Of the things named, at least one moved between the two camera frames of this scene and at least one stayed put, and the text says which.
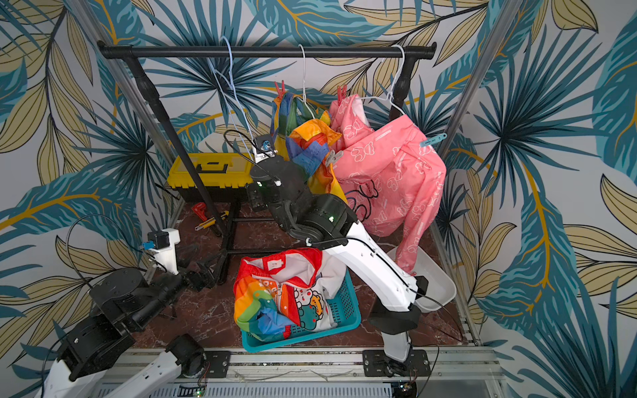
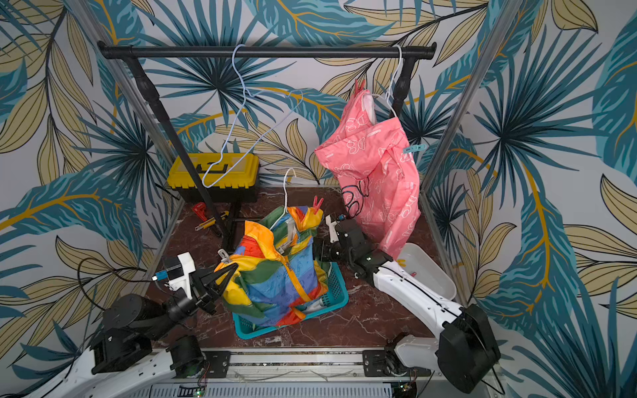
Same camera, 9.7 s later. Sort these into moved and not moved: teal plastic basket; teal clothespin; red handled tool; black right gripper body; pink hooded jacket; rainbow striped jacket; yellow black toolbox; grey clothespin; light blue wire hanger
Moved: rainbow striped jacket; black right gripper body; grey clothespin; teal plastic basket; light blue wire hanger; teal clothespin; pink hooded jacket
Not moved: yellow black toolbox; red handled tool
